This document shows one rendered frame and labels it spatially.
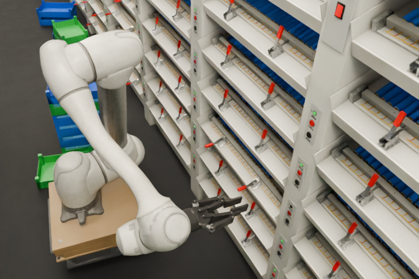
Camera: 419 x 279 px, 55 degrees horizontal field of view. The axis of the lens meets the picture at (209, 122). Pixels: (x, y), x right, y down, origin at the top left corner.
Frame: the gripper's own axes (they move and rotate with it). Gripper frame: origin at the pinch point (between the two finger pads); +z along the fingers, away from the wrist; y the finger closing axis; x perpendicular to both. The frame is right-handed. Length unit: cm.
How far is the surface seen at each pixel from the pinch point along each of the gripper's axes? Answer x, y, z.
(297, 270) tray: 24.9, -18.0, 22.6
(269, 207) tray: 7.1, 0.0, 17.1
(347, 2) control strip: -76, -13, 0
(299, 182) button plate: -19.1, -12.5, 10.3
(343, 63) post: -63, -16, 3
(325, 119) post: -45.8, -15.6, 5.6
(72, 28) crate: 47, 249, 11
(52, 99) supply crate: 28, 119, -34
